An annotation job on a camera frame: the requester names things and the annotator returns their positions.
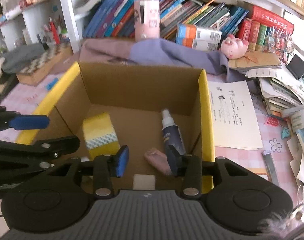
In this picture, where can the black keyboard piano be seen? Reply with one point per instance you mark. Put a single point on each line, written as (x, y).
(7, 83)

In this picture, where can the white spray bottle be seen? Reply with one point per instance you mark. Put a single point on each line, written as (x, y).
(171, 134)

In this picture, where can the orange white medicine boxes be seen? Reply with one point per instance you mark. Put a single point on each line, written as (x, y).
(203, 39)

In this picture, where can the pink checkered tablecloth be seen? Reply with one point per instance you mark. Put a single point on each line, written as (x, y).
(25, 99)

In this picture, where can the pink cylindrical device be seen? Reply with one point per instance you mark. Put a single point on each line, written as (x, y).
(146, 19)

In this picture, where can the yellow cardboard box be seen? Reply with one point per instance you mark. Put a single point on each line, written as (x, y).
(134, 97)

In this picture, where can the blue wrapper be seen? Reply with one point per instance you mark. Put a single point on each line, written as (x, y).
(51, 84)

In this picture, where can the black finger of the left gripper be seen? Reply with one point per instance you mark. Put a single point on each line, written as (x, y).
(54, 146)

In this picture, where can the grey folded clothing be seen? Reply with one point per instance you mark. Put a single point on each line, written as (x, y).
(20, 57)

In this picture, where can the row of leaning books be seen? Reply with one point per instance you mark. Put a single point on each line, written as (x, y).
(115, 18)

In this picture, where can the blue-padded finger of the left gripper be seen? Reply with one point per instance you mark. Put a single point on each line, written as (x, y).
(19, 122)

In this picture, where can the red dictionary books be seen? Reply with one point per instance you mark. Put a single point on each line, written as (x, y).
(265, 31)

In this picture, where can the pink cloth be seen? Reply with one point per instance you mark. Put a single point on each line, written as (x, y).
(108, 50)

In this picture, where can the pink pig toy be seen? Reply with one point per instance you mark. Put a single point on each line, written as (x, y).
(234, 48)

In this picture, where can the grey metal ruler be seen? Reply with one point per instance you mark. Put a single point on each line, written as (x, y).
(270, 167)

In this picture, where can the purple cloth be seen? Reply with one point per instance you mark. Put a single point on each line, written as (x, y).
(160, 52)

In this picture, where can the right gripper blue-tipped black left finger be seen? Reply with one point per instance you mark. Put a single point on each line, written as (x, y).
(106, 167)

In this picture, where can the pink stapler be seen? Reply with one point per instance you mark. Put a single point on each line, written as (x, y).
(158, 160)

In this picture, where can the yellow tape roll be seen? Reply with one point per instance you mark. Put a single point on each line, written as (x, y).
(100, 136)

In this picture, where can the wooden chess board box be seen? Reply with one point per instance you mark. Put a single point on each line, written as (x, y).
(38, 69)

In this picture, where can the red bottle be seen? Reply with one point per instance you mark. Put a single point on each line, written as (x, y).
(54, 32)

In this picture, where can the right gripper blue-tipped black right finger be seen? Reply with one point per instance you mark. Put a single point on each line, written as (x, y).
(189, 168)

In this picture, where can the black phone stand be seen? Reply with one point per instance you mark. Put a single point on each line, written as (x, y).
(296, 67)

